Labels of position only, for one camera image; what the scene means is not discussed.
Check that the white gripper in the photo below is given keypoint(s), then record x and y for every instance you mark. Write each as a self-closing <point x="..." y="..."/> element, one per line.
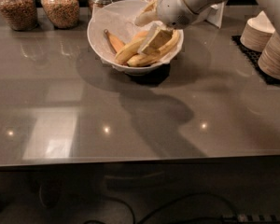
<point x="172" y="7"/>

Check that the yellow banana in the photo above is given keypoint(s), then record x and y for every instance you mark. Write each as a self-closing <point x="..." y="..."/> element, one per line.
<point x="152" y="56"/>
<point x="128" y="50"/>

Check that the white ceramic bowl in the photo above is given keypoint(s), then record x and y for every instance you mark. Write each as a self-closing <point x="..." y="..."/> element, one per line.
<point x="118" y="18"/>

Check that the white paper bowl liner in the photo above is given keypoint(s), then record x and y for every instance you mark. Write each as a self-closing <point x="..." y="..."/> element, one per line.
<point x="127" y="47"/>

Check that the left orange-tinted banana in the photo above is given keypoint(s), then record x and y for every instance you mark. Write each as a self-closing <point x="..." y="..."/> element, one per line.
<point x="114" y="41"/>

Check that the rear stack paper bowls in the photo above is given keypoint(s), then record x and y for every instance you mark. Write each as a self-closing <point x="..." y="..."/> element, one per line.
<point x="257" y="32"/>

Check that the stack paper bowls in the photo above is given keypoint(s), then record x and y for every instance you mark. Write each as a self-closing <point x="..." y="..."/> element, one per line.
<point x="269" y="60"/>
<point x="257" y="32"/>

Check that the black rubber mat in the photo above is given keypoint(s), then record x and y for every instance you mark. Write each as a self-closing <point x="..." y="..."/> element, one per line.
<point x="253" y="57"/>

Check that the front stack paper bowls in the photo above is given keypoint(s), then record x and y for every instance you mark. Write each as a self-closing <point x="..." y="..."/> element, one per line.
<point x="269" y="60"/>

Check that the glass jar far left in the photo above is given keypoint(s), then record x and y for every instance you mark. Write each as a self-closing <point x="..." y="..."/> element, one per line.
<point x="20" y="15"/>

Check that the black power strip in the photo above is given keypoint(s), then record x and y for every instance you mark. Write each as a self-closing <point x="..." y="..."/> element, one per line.
<point x="251" y="219"/>

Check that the white picture frame stand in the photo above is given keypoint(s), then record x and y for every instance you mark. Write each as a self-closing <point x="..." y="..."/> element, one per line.
<point x="215" y="14"/>

